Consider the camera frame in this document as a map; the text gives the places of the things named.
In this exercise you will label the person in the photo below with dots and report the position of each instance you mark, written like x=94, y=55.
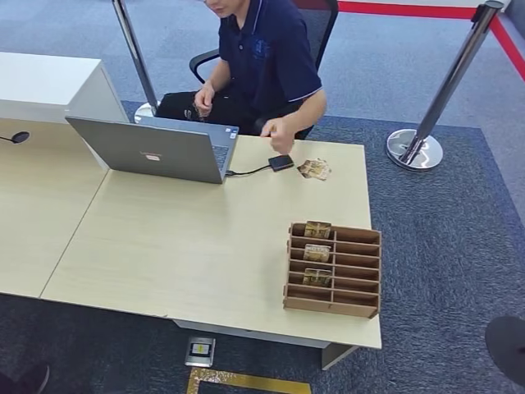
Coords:
x=266, y=60

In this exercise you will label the gold patterned card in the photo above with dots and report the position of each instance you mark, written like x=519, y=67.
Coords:
x=317, y=230
x=317, y=253
x=317, y=277
x=314, y=169

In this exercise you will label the person's right forearm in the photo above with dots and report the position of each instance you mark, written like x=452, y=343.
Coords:
x=219, y=76

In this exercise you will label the person's left forearm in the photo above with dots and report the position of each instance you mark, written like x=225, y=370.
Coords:
x=308, y=111

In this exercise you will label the chrome stanchion post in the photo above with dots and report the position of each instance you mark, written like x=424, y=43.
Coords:
x=443, y=92
x=137, y=60

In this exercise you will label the person's right hand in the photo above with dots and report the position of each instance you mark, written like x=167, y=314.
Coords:
x=204, y=100

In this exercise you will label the metal floor socket box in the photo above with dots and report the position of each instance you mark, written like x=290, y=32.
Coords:
x=200, y=351

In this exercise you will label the yellow floor tape marker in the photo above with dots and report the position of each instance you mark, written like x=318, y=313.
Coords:
x=246, y=379

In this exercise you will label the red barrier belt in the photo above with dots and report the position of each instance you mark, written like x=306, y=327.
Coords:
x=409, y=8

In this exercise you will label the black round desk puck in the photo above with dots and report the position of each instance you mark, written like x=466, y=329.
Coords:
x=19, y=137

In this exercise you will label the black card reader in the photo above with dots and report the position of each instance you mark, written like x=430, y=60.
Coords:
x=281, y=162

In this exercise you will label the white cabinet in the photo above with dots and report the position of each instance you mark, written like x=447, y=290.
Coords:
x=45, y=81

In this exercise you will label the person's left hand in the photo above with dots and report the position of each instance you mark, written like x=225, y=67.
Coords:
x=280, y=135

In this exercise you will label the grey laptop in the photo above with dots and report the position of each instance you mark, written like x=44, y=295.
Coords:
x=155, y=153

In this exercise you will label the black shoe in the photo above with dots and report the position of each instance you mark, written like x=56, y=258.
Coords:
x=31, y=379

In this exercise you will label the black round disc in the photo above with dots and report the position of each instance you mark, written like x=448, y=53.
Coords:
x=508, y=348

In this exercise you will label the wooden slotted card holder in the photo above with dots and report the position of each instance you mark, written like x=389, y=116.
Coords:
x=352, y=293

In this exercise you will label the black office chair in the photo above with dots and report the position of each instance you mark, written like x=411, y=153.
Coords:
x=326, y=27

